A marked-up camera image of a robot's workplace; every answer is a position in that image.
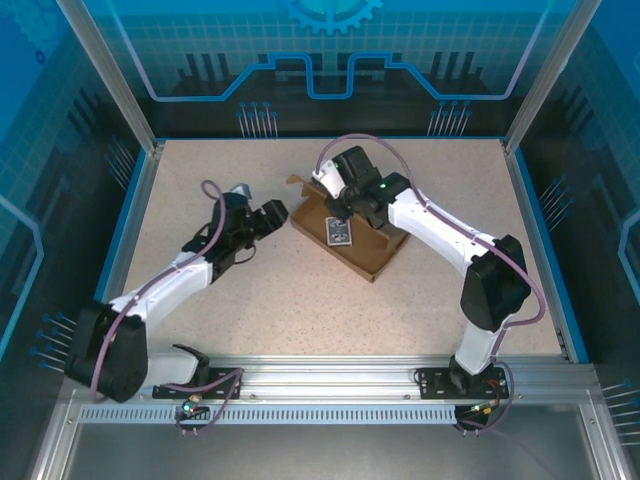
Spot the brown cardboard paper box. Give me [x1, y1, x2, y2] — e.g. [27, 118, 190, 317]
[284, 172, 411, 284]

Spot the aluminium mounting rail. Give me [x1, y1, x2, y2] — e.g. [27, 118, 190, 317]
[64, 354, 599, 401]

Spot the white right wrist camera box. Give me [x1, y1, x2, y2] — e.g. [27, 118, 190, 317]
[312, 158, 347, 199]

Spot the blue playing card deck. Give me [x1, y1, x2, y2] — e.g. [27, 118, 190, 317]
[324, 216, 354, 248]

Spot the blue table edge border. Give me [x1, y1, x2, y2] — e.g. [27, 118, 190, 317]
[74, 135, 591, 364]

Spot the grey metal lower tray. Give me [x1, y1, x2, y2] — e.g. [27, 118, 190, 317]
[29, 389, 631, 480]

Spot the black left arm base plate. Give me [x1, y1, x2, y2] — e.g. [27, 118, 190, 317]
[152, 366, 245, 400]

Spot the slotted grey cable duct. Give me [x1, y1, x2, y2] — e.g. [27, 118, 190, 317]
[78, 405, 460, 426]

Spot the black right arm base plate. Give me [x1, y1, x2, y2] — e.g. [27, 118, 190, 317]
[414, 367, 510, 400]

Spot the aluminium frame post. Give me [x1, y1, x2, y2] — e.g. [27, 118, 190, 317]
[502, 0, 604, 154]
[54, 0, 166, 154]

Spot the yellow power connector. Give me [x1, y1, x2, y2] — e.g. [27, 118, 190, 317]
[180, 393, 209, 419]
[467, 399, 501, 419]

